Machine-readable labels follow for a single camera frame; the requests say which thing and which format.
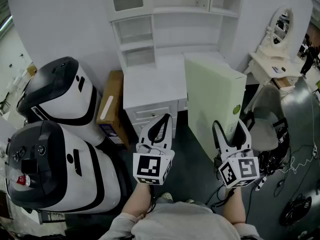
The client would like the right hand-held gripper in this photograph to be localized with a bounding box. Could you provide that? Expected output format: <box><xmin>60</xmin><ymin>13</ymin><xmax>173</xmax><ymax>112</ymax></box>
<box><xmin>211</xmin><ymin>118</ymin><xmax>261</xmax><ymax>189</ymax></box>

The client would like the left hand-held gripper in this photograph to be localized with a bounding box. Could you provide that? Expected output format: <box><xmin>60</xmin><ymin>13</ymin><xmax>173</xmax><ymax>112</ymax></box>
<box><xmin>132</xmin><ymin>113</ymin><xmax>176</xmax><ymax>186</ymax></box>

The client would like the pale green box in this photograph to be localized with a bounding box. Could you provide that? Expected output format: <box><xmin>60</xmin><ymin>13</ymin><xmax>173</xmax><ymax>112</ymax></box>
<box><xmin>184</xmin><ymin>52</ymin><xmax>248</xmax><ymax>162</ymax></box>

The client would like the white desk with hutch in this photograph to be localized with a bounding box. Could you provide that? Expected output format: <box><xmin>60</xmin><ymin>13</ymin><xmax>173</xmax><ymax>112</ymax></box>
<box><xmin>107</xmin><ymin>0</ymin><xmax>245</xmax><ymax>74</ymax></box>

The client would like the person's left forearm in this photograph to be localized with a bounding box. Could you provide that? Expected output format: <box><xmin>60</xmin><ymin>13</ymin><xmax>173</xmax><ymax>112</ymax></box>
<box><xmin>121</xmin><ymin>182</ymin><xmax>153</xmax><ymax>219</ymax></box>

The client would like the person's right forearm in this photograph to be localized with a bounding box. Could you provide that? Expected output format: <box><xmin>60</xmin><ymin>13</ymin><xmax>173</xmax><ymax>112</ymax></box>
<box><xmin>221</xmin><ymin>187</ymin><xmax>247</xmax><ymax>226</ymax></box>

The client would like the white table top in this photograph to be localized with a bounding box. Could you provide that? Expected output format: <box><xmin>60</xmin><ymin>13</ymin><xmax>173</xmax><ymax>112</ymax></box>
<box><xmin>122</xmin><ymin>51</ymin><xmax>226</xmax><ymax>139</ymax></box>

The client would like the white power strip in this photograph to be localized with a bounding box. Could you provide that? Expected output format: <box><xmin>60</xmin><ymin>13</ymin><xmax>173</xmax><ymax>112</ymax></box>
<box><xmin>254</xmin><ymin>176</ymin><xmax>268</xmax><ymax>192</ymax></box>

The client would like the brown cardboard box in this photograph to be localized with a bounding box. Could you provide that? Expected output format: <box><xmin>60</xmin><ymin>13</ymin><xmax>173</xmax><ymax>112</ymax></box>
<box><xmin>96</xmin><ymin>70</ymin><xmax>131</xmax><ymax>151</ymax></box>

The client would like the person's left shoe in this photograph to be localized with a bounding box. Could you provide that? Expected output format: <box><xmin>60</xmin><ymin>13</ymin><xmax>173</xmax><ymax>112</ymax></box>
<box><xmin>161</xmin><ymin>192</ymin><xmax>174</xmax><ymax>204</ymax></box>

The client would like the wooden vanity drawer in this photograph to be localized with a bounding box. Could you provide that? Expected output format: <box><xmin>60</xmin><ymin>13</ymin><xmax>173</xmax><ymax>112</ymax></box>
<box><xmin>272</xmin><ymin>76</ymin><xmax>296</xmax><ymax>90</ymax></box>

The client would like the white and black robot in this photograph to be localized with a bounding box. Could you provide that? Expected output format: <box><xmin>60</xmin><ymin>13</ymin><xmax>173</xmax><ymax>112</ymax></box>
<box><xmin>16</xmin><ymin>56</ymin><xmax>107</xmax><ymax>147</ymax></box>
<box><xmin>4</xmin><ymin>120</ymin><xmax>123</xmax><ymax>214</ymax></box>

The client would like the white vanity table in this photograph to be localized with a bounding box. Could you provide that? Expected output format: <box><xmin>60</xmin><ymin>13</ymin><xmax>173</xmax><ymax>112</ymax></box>
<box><xmin>243</xmin><ymin>51</ymin><xmax>303</xmax><ymax>115</ymax></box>

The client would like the person's grey shirt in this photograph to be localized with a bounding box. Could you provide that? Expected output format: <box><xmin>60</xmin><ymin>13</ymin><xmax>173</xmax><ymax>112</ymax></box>
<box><xmin>98</xmin><ymin>200</ymin><xmax>263</xmax><ymax>240</ymax></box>

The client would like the black round bag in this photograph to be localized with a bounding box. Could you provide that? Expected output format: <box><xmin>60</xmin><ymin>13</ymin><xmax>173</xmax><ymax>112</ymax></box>
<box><xmin>279</xmin><ymin>196</ymin><xmax>313</xmax><ymax>227</ymax></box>

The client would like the oval vanity mirror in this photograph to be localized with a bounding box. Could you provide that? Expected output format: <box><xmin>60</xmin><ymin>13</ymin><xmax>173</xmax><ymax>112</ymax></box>
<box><xmin>257</xmin><ymin>6</ymin><xmax>295</xmax><ymax>60</ymax></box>

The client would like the clear plastic bottle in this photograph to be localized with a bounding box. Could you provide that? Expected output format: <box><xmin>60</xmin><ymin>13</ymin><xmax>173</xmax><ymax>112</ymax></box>
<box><xmin>4</xmin><ymin>165</ymin><xmax>38</xmax><ymax>189</ymax></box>

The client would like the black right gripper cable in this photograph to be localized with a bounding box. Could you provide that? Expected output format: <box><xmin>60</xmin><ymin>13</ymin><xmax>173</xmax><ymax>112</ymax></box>
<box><xmin>211</xmin><ymin>183</ymin><xmax>236</xmax><ymax>209</ymax></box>

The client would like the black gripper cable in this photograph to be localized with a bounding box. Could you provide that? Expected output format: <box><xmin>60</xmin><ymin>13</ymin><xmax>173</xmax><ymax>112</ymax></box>
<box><xmin>148</xmin><ymin>183</ymin><xmax>157</xmax><ymax>214</ymax></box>
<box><xmin>211</xmin><ymin>183</ymin><xmax>236</xmax><ymax>209</ymax></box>

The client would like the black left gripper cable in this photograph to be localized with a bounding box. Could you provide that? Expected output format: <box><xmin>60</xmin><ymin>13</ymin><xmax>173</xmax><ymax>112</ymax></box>
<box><xmin>148</xmin><ymin>183</ymin><xmax>157</xmax><ymax>214</ymax></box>

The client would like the white cable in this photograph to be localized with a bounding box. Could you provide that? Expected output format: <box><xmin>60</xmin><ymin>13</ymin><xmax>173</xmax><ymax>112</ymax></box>
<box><xmin>279</xmin><ymin>143</ymin><xmax>318</xmax><ymax>175</ymax></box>

